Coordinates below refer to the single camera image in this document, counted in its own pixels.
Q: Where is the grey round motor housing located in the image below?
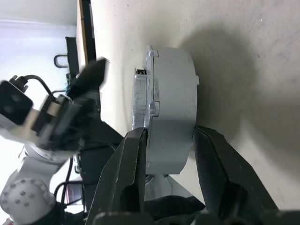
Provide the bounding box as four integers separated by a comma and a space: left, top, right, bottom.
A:
145, 46, 200, 175

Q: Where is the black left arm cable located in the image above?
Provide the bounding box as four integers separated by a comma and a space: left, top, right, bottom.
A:
13, 74, 54, 97

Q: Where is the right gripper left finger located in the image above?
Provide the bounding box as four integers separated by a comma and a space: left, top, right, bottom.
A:
85, 127, 148, 225

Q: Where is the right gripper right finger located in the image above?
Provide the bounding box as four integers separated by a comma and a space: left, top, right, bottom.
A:
194, 125, 280, 213

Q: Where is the grey round housing lid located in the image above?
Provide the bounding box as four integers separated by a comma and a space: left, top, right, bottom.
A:
132, 44, 161, 132

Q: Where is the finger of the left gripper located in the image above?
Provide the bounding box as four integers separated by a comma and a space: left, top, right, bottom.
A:
67, 79, 102, 100
76, 57, 110, 87

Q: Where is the black equipment case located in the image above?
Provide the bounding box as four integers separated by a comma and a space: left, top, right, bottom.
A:
53, 36, 79, 79

